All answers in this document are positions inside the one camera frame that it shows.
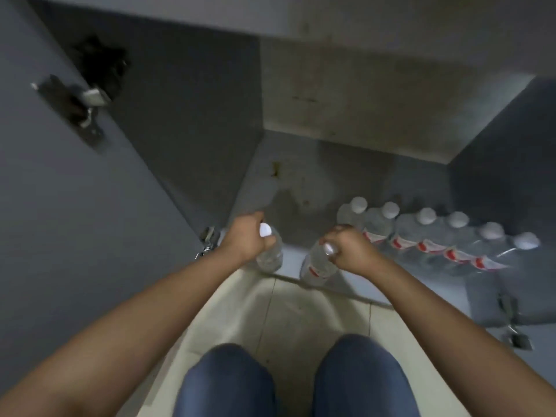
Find person's right forearm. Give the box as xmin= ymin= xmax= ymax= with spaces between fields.
xmin=348 ymin=259 xmax=556 ymax=417

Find person's left leg blue jeans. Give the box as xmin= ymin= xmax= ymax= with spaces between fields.
xmin=173 ymin=343 xmax=279 ymax=417

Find person's right leg blue jeans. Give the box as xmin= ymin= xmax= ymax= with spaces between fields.
xmin=310 ymin=334 xmax=423 ymax=417

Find person's leg blue jeans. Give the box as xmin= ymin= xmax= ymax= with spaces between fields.
xmin=310 ymin=334 xmax=423 ymax=417
xmin=173 ymin=343 xmax=279 ymax=417

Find row of plastic water bottles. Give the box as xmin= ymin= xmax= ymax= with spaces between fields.
xmin=336 ymin=195 xmax=542 ymax=275

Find person's left hand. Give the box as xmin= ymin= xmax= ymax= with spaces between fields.
xmin=221 ymin=211 xmax=277 ymax=267

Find person's right hand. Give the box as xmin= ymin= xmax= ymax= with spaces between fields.
xmin=322 ymin=226 xmax=386 ymax=275

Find gray cabinet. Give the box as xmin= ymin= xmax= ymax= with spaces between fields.
xmin=26 ymin=0 xmax=556 ymax=309

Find clear water bottle red label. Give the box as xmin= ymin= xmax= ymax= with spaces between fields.
xmin=299 ymin=239 xmax=342 ymax=287

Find clear water bottle white cap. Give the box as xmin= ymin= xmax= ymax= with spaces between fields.
xmin=255 ymin=222 xmax=284 ymax=273

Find metal cabinet hinge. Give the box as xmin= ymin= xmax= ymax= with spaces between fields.
xmin=195 ymin=226 xmax=222 ymax=259
xmin=30 ymin=34 xmax=131 ymax=149
xmin=497 ymin=292 xmax=534 ymax=352

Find gray cabinet door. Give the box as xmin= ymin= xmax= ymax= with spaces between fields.
xmin=482 ymin=256 xmax=556 ymax=378
xmin=0 ymin=0 xmax=232 ymax=378

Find person's left forearm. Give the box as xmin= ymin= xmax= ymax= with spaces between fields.
xmin=0 ymin=248 xmax=245 ymax=417

